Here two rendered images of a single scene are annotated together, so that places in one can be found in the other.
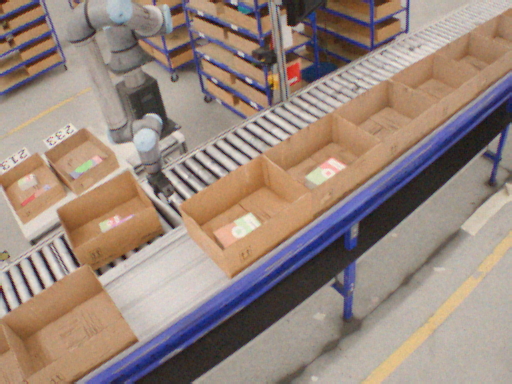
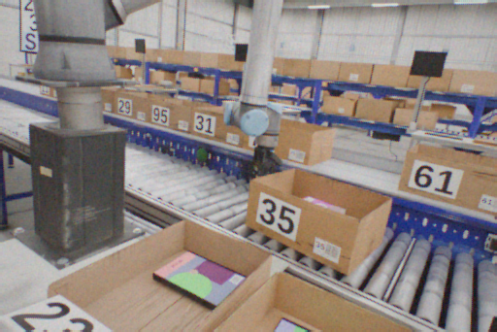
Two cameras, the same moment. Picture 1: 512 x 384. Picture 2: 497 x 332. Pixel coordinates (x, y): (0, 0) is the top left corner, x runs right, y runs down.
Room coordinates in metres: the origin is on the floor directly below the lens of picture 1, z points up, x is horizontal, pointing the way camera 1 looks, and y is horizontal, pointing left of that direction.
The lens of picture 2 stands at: (2.14, 1.49, 1.26)
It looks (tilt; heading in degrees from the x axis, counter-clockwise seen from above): 14 degrees down; 245
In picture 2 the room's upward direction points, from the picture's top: 7 degrees clockwise
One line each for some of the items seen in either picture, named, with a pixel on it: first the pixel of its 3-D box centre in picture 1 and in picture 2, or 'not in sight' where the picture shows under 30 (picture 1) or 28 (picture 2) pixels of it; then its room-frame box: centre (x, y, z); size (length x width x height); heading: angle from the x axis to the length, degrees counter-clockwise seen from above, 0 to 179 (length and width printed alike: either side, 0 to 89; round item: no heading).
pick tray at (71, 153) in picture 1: (80, 159); (175, 287); (2.00, 0.90, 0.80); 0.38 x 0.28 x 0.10; 37
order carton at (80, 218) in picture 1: (108, 220); (316, 212); (1.47, 0.66, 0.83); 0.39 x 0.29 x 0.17; 116
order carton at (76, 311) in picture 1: (67, 330); (461, 178); (0.84, 0.72, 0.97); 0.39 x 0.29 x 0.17; 121
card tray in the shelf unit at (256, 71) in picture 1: (266, 61); not in sight; (3.01, -0.24, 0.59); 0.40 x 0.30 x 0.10; 29
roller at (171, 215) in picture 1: (169, 213); (258, 212); (1.56, 0.41, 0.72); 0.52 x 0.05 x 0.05; 31
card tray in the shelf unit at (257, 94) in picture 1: (268, 84); not in sight; (3.02, -0.23, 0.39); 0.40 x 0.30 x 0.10; 31
